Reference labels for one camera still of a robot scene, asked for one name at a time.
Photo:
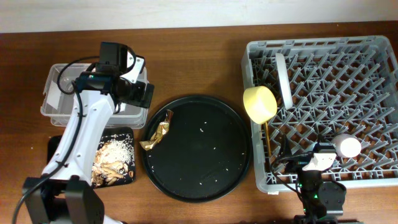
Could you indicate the round black tray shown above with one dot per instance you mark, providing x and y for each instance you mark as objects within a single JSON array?
[{"x": 205, "y": 154}]

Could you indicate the black rectangular tray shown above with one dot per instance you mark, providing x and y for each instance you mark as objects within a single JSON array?
[{"x": 124, "y": 183}]

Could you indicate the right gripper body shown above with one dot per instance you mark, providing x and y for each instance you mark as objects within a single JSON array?
[{"x": 315, "y": 148}]

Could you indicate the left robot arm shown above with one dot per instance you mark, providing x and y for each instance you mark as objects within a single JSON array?
[{"x": 63, "y": 193}]

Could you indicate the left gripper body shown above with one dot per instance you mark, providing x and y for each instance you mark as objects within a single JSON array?
[{"x": 142, "y": 96}]

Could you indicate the grey plate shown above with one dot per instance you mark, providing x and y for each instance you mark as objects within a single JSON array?
[{"x": 284, "y": 81}]

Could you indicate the pink cup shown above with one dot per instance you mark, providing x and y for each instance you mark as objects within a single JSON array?
[{"x": 347, "y": 146}]

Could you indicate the food scraps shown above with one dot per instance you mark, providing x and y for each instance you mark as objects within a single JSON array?
[{"x": 113, "y": 158}]

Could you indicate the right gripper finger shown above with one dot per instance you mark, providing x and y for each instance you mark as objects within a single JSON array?
[
  {"x": 320, "y": 138},
  {"x": 285, "y": 150}
]

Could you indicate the grey dishwasher rack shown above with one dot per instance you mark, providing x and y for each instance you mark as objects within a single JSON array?
[{"x": 340, "y": 85}]

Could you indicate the gold foil wrapper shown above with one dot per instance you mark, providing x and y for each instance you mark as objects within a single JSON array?
[{"x": 162, "y": 129}]

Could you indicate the clear plastic bin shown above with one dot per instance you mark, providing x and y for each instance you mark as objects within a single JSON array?
[{"x": 58, "y": 106}]

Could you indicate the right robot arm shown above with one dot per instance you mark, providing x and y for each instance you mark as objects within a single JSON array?
[{"x": 322, "y": 200}]

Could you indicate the yellow bowl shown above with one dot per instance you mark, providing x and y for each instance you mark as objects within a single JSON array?
[{"x": 260, "y": 104}]

